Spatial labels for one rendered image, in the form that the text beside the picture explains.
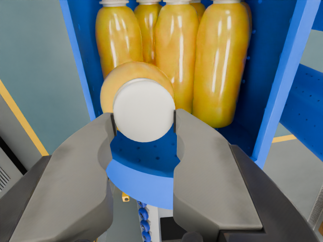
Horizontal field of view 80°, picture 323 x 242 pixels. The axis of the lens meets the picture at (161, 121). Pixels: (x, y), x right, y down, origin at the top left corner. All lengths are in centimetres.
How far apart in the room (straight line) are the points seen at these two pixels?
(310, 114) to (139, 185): 78
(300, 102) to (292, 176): 173
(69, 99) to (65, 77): 17
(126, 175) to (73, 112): 145
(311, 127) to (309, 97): 13
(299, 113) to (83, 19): 85
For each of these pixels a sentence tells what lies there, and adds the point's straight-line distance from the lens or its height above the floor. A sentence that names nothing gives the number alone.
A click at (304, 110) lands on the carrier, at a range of 95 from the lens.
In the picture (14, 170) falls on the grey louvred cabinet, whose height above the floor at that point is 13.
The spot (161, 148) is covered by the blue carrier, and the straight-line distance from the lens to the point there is 34.
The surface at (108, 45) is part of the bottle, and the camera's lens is 30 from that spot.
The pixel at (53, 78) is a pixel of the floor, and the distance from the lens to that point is 160.
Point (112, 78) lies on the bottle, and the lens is 16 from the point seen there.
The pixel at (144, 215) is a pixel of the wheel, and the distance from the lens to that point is 75.
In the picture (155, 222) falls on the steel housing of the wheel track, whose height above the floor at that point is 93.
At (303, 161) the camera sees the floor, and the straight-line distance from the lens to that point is 252.
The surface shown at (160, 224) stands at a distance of 71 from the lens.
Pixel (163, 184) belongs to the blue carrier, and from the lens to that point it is 23.
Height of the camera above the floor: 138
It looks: 58 degrees down
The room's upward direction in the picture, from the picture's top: 173 degrees clockwise
